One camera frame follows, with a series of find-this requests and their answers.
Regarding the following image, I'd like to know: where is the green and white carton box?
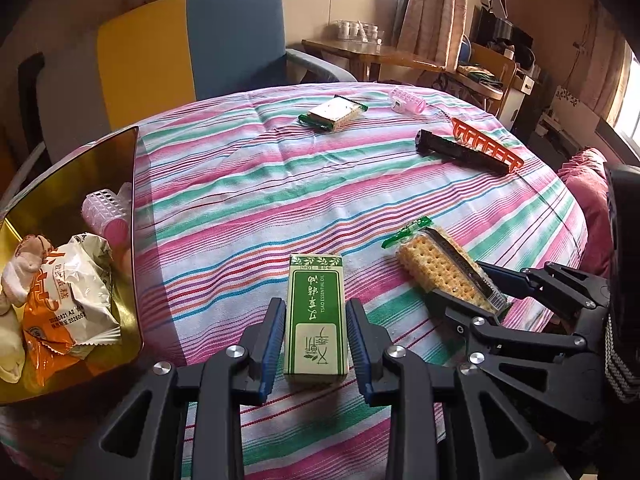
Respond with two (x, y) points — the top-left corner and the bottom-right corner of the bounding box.
(283, 253), (350, 386)

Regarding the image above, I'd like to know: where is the pink hair roller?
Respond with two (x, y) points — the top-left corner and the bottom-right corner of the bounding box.
(389, 87), (428, 116)
(82, 182), (134, 261)

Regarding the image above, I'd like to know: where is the black chair back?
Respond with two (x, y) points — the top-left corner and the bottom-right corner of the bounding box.
(17, 52), (47, 161)

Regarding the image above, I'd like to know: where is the blue and yellow armchair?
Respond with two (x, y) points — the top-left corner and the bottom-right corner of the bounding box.
(37, 0), (357, 161)

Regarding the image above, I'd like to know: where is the orange and white snack packet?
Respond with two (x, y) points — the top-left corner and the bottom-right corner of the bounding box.
(21, 232), (123, 389)

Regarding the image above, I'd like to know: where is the gold metal container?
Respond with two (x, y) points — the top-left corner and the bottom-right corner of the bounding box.
(0, 126), (144, 407)

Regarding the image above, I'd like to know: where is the beige patterned curtain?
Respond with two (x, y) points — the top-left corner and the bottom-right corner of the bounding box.
(397, 0), (473, 72)

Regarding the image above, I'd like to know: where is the wooden side table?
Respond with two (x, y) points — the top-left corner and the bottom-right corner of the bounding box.
(301, 37), (457, 82)

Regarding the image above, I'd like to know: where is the white board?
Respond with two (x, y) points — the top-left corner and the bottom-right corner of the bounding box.
(547, 84), (618, 136)

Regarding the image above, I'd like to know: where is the cracker packet with green end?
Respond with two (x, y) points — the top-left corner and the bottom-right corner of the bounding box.
(381, 215), (511, 317)
(298, 94), (370, 134)

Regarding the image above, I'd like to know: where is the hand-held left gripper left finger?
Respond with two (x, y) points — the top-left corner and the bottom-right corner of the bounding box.
(65, 298), (287, 480)

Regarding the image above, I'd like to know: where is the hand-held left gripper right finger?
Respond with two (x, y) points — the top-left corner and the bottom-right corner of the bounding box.
(344, 298), (572, 480)

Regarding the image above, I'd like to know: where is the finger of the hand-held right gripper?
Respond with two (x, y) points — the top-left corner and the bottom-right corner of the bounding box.
(424, 287), (603, 423)
(474, 259), (612, 333)

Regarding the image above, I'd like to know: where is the black comb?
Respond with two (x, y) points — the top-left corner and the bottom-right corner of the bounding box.
(414, 128), (509, 176)

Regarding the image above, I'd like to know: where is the cream sock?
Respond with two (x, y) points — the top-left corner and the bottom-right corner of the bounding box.
(0, 305), (27, 385)

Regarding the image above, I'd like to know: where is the pink cloth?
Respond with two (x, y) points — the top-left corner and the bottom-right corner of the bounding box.
(556, 147), (612, 281)

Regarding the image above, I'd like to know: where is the striped pink green tablecloth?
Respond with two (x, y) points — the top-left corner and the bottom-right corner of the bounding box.
(0, 81), (589, 480)

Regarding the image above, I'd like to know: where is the wooden chair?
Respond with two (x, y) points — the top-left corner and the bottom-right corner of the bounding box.
(452, 42), (518, 116)

